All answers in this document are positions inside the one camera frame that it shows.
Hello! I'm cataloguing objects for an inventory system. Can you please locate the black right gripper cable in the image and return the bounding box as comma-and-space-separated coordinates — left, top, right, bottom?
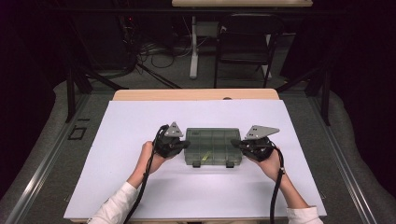
268, 141, 287, 224

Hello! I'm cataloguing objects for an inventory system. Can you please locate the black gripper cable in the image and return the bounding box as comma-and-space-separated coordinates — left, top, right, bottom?
268, 141, 287, 224
123, 124, 170, 224

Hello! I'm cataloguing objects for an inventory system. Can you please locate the person's left hand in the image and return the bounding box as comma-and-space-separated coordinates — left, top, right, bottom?
140, 140, 171, 175

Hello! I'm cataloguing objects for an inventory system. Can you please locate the black folding chair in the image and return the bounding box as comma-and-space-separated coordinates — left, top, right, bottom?
214, 13, 285, 89

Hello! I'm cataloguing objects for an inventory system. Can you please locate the grey compartment storage box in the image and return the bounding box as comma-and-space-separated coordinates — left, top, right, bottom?
184, 127, 243, 169

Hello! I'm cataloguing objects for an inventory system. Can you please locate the bundle of floor cables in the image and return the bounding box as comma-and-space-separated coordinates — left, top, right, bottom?
120, 15, 195, 77

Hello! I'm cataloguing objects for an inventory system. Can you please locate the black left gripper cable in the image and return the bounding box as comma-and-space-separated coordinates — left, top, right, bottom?
123, 124, 170, 224

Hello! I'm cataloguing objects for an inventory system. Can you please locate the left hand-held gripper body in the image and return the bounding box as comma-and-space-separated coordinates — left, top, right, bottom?
153, 121, 185, 159

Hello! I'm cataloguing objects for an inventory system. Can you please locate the desk with white leg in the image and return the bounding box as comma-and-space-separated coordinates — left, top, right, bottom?
171, 0, 314, 80

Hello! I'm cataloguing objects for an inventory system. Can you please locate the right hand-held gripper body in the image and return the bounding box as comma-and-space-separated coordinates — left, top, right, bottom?
241, 124, 280, 162

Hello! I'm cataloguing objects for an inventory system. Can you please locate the black metal stand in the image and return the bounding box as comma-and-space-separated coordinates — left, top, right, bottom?
64, 63, 129, 123
275, 66, 332, 126

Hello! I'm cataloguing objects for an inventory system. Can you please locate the wooden table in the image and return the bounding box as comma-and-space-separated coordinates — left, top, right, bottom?
112, 88, 280, 102

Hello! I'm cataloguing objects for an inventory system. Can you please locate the person's right hand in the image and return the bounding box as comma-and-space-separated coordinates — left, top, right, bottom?
254, 148, 283, 184

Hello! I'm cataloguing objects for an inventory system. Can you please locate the white table mat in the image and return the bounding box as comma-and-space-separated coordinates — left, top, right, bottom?
64, 99, 327, 220

